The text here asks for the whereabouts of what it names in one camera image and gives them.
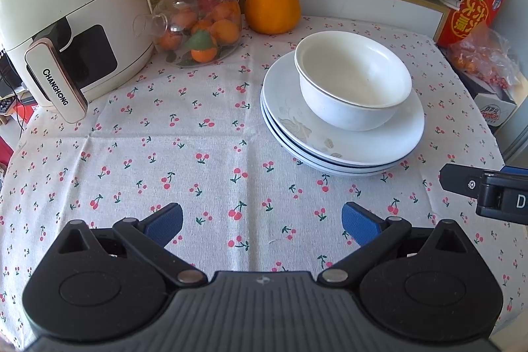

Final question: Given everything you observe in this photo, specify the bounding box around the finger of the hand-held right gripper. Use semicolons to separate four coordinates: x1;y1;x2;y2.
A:
439;163;528;194

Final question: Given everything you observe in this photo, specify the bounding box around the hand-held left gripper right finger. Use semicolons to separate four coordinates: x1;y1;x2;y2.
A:
317;202;476;289

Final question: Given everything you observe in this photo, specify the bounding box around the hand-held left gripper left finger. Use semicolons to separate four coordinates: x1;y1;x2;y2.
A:
53;203;208;289

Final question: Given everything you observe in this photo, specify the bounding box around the white plate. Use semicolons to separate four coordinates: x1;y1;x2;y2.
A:
263;51;425;165

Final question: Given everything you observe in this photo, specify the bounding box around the blue patterned plate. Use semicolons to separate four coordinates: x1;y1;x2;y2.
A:
261;88;419;171
264;105;413;176

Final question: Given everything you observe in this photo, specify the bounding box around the white appliance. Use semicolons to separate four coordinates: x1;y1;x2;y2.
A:
501;100;528;163

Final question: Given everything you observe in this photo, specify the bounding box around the dark cardboard box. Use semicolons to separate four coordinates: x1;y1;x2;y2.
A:
458;67;518;126

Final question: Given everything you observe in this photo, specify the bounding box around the cherry print tablecloth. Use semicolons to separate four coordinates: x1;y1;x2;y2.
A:
0;16;516;336

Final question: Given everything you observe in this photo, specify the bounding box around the plastic bag of oranges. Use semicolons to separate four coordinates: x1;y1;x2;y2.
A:
447;24;522;89

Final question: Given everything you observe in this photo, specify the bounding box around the red gift box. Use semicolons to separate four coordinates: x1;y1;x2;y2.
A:
436;0;512;49

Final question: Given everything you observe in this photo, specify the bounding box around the red object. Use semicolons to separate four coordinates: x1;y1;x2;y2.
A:
0;138;19;168

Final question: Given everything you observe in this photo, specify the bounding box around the green leaf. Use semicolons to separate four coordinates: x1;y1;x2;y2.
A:
184;30;217;51

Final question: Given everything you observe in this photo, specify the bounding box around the pile of small oranges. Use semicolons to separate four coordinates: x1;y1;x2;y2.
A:
159;0;242;62

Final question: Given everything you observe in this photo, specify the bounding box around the large orange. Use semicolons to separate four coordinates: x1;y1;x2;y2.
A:
245;0;301;34

